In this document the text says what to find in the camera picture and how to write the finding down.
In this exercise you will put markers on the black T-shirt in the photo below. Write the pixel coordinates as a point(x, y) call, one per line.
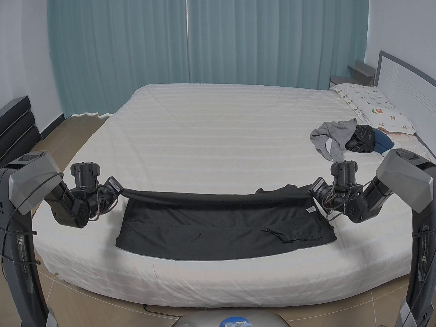
point(204, 227)

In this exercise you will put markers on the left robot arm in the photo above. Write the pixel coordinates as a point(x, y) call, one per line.
point(30, 179)

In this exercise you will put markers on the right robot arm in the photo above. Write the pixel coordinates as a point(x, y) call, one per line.
point(402, 179)

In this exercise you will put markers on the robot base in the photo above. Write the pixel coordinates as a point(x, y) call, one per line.
point(204, 320)

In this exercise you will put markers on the bed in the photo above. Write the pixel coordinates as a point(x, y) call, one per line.
point(221, 131)

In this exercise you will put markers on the grey garment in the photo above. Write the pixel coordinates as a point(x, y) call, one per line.
point(335, 131)

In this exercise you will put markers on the blue-green curtain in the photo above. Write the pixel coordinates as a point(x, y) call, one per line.
point(119, 39)
point(272, 29)

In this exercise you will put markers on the shiny black garment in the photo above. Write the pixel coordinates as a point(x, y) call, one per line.
point(362, 136)

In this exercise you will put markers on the grey bedside table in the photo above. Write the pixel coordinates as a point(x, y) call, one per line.
point(354, 77)

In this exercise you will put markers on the white printed pillow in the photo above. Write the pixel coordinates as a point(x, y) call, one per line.
point(371, 104)

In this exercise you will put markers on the blue garment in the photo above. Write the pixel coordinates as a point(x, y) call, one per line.
point(383, 143)

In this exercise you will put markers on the white fluffy garment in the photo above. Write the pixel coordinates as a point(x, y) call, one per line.
point(402, 139)

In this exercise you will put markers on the black chest of drawers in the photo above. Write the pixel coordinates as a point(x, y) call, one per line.
point(17, 128)

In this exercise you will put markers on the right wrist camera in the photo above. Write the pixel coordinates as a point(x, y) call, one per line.
point(319, 186)

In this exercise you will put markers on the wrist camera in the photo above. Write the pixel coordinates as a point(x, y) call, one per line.
point(115, 186)
point(319, 186)

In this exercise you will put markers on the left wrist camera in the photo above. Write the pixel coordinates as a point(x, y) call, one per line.
point(115, 186)

